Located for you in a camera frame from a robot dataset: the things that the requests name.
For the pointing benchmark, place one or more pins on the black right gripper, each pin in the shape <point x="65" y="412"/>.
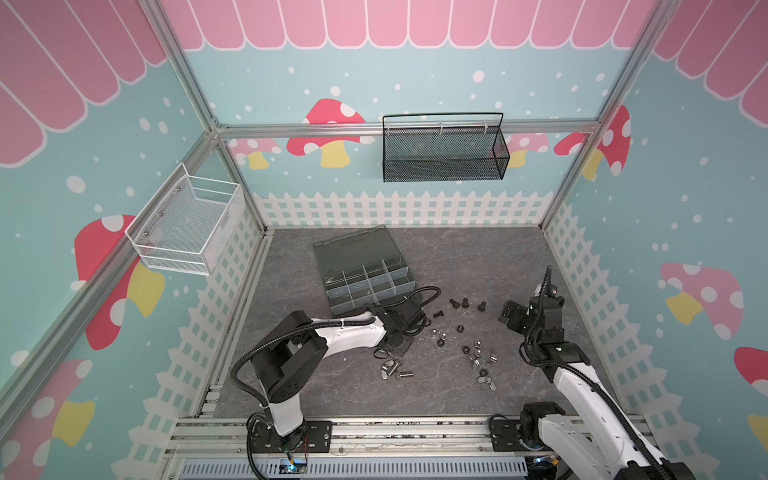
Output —
<point x="522" y="318"/>

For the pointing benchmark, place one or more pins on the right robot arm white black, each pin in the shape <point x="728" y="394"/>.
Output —
<point x="582" y="396"/>

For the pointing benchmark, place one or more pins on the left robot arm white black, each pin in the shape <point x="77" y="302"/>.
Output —
<point x="277" y="369"/>

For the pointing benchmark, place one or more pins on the green plastic compartment organizer box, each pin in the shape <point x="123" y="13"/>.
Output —
<point x="362" y="267"/>

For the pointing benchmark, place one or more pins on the black wire mesh basket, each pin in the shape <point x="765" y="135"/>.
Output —
<point x="441" y="147"/>

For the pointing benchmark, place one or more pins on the white wire mesh basket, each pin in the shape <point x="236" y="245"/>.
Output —
<point x="187" y="224"/>

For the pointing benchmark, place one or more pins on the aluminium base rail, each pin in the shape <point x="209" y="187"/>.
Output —
<point x="422" y="447"/>

